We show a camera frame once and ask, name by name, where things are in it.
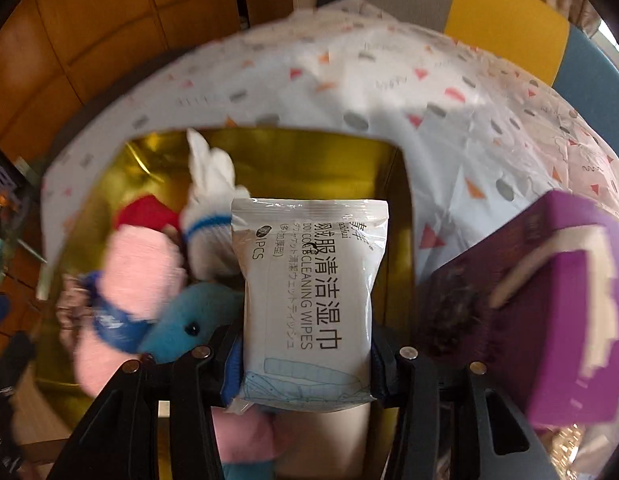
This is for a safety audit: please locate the gold tin box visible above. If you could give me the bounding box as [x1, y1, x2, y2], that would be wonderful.
[34, 127, 415, 480]

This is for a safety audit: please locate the red sock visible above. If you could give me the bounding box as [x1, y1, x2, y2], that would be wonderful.
[114, 196, 183, 233]

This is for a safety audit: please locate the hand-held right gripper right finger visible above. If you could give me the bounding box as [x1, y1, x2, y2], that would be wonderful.
[369, 327, 563, 480]

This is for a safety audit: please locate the pink dishcloth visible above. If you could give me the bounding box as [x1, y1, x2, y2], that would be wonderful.
[74, 225, 185, 398]

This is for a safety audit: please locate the blue plush toy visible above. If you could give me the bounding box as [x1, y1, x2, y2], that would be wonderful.
[138, 281, 285, 480]

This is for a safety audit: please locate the white wet wipes packet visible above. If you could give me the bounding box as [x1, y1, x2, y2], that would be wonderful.
[226, 196, 390, 416]

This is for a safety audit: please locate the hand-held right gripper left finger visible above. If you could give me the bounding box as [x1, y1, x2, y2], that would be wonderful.
[52, 327, 245, 480]

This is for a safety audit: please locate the grey yellow blue headboard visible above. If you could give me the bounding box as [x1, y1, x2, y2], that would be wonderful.
[349, 0, 619, 101]

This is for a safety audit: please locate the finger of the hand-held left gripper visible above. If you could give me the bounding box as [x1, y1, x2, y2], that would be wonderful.
[0, 294, 35, 391]

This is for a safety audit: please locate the brown satin scrunchie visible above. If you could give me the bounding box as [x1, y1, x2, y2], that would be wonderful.
[54, 275, 98, 346]

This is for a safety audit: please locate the wooden wardrobe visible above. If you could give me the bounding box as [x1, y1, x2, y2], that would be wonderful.
[0, 0, 320, 161]

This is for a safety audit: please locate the printed plastic bed sheet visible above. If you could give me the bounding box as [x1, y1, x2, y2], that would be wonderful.
[40, 0, 619, 480]

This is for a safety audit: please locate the purple tissue box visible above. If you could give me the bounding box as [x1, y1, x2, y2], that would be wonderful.
[414, 189, 619, 428]

